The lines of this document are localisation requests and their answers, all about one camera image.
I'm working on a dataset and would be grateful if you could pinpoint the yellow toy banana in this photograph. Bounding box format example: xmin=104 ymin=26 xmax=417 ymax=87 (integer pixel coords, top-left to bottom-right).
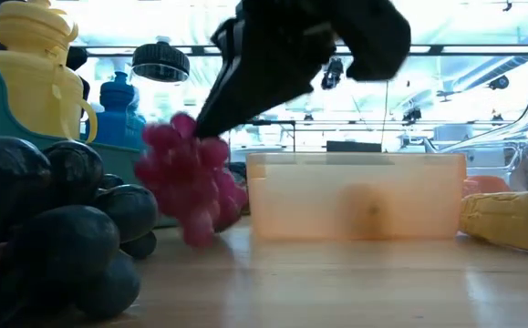
xmin=458 ymin=190 xmax=528 ymax=256

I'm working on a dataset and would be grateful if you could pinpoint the red toy grape bunch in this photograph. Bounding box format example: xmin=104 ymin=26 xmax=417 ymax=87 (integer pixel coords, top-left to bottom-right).
xmin=133 ymin=112 xmax=250 ymax=250

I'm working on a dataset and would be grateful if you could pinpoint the dark toy grape bunch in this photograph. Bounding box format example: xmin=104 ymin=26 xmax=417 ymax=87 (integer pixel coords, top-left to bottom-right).
xmin=0 ymin=135 xmax=160 ymax=320

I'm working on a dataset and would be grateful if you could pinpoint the blue plastic bottle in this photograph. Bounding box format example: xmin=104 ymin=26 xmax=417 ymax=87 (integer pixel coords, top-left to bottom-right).
xmin=84 ymin=71 xmax=147 ymax=151

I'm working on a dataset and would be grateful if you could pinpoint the clear bottle black cap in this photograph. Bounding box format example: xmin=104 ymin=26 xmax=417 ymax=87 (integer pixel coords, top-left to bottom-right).
xmin=126 ymin=36 xmax=192 ymax=138

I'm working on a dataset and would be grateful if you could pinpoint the orange translucent container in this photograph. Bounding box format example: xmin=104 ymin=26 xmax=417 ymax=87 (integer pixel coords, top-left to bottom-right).
xmin=245 ymin=152 xmax=468 ymax=242

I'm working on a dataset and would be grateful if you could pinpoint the black ceiling spotlight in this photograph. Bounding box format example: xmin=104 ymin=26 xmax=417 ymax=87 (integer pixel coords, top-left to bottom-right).
xmin=402 ymin=107 xmax=423 ymax=125
xmin=319 ymin=57 xmax=345 ymax=91
xmin=488 ymin=74 xmax=511 ymax=91

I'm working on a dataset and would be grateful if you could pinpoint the yellow plastic bottle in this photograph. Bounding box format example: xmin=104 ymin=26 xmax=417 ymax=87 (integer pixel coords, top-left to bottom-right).
xmin=0 ymin=0 xmax=99 ymax=144

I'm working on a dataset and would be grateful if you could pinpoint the black aluminium rig frame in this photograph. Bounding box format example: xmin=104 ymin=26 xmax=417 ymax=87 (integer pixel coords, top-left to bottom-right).
xmin=80 ymin=44 xmax=528 ymax=58

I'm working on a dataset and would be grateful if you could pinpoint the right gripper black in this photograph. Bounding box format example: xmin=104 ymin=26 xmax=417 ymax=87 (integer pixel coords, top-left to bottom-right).
xmin=192 ymin=0 xmax=340 ymax=140

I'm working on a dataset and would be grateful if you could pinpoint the orange toy fruit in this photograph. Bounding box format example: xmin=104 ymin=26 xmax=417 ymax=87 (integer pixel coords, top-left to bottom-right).
xmin=462 ymin=175 xmax=512 ymax=199

